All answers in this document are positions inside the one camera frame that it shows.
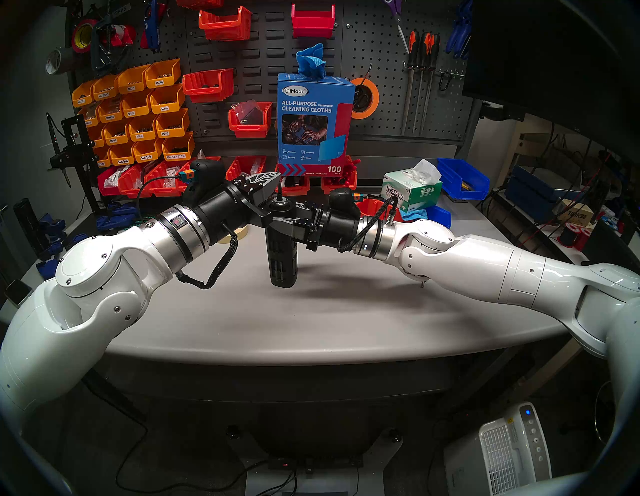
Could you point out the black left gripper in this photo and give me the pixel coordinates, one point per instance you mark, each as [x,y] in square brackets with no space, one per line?
[222,215]

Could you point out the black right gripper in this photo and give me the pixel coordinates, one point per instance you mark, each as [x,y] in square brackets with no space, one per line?
[337,232]

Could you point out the black electric screwdriver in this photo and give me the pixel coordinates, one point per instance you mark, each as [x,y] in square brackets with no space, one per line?
[282,260]

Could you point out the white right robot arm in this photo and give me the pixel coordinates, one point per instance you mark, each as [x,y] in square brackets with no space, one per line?
[475,265]

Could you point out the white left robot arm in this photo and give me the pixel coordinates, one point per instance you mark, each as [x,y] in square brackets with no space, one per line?
[90,300]

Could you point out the orange black screwdriver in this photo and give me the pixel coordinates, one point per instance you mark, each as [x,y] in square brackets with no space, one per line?
[411,42]
[425,45]
[434,47]

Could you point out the clear plastic parts box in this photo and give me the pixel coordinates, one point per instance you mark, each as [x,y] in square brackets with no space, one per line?
[256,165]

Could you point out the beige masking tape roll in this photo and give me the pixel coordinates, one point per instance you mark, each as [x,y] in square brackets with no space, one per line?
[241,232]

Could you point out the clear plastic bag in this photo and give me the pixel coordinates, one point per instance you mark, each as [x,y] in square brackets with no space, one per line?
[248,112]

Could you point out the yellow bin labelled M4 HEX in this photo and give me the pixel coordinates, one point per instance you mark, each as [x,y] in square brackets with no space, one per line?
[177,152]

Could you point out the light blue cloth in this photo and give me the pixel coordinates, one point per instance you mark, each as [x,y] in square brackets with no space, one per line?
[412,215]

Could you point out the Kimtech tissue box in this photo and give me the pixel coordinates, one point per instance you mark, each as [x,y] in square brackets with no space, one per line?
[410,190]

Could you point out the yellow bin labelled M3-6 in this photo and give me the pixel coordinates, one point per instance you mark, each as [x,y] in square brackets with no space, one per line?
[172,130]

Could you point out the blue cleaning cloths box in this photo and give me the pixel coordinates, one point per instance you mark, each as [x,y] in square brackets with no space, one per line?
[315,95]

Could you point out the yellow bin labelled M2.5-5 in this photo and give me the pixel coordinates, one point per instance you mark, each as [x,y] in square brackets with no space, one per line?
[147,156]

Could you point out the yellow bin labelled M3-4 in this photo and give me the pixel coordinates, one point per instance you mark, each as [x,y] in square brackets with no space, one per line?
[167,105]

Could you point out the yellow bin labelled M3-8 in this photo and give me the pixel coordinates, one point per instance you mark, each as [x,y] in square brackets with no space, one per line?
[142,134]

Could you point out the small blue plastic bin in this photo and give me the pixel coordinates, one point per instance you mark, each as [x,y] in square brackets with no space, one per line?
[440,217]

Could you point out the orange tape roll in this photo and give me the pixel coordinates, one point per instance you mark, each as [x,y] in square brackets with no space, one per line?
[374,97]

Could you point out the blue spring clamp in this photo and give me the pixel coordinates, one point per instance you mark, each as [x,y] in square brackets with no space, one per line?
[455,35]
[51,226]
[47,269]
[467,30]
[75,240]
[120,217]

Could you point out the blue microfiber cloth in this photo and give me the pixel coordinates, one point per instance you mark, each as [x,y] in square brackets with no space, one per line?
[310,60]

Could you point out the yellow bin labelled M2.5-6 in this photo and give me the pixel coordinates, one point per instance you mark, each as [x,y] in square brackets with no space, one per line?
[121,160]

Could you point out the dark grey pegboard panel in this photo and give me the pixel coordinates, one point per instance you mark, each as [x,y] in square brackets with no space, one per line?
[390,100]

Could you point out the yellow bin labelled M4-6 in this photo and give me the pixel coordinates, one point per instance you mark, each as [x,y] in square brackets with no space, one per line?
[136,110]

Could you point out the yellow bin labelled M3X6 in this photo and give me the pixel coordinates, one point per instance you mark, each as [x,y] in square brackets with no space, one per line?
[162,80]

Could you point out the large blue plastic bin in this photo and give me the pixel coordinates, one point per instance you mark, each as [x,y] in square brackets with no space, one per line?
[460,182]

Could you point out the yellow small parts bin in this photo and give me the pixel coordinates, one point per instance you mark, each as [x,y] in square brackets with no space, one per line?
[106,92]
[102,162]
[110,116]
[96,142]
[90,121]
[82,99]

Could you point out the yellow bin labelled M3X8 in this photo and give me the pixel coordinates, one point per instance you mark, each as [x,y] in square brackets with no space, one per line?
[132,86]

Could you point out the crimson plastic storage bin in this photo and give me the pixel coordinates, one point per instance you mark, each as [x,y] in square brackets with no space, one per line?
[313,27]

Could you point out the black metal stand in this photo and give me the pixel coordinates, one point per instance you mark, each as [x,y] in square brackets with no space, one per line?
[82,155]

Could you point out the metal carabiner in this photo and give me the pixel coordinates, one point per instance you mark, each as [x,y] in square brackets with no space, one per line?
[441,82]

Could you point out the red white tape roll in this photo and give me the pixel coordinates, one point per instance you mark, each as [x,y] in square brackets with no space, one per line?
[125,36]

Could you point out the black clamp tool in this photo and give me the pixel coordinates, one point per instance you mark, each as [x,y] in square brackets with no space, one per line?
[107,50]

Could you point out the dark blue crate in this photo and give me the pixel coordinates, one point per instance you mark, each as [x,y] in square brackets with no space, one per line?
[535,192]

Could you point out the black cylindrical object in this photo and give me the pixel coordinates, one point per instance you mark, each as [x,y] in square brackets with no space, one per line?
[27,225]

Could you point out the red yellow tape roll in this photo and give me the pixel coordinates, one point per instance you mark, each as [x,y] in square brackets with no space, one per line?
[75,35]

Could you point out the smartphone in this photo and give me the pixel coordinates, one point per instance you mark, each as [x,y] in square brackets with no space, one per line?
[17,292]

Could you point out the red thread spool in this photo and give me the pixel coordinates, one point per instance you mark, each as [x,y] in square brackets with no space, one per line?
[570,235]

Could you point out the cardboard box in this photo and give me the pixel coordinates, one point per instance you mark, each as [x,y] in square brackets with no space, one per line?
[575,215]

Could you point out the black monitor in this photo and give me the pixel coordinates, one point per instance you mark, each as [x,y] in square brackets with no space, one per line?
[550,60]

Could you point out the white air purifier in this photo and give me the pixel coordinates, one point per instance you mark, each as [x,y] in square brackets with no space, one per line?
[500,450]

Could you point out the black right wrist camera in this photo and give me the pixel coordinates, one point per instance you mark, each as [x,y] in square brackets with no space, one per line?
[342,200]

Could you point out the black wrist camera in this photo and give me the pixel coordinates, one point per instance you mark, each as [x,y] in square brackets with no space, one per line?
[342,200]
[205,180]

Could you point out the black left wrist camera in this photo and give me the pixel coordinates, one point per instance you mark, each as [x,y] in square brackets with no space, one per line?
[205,180]

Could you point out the silver duct tape roll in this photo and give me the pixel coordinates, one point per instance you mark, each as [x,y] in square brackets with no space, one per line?
[65,60]

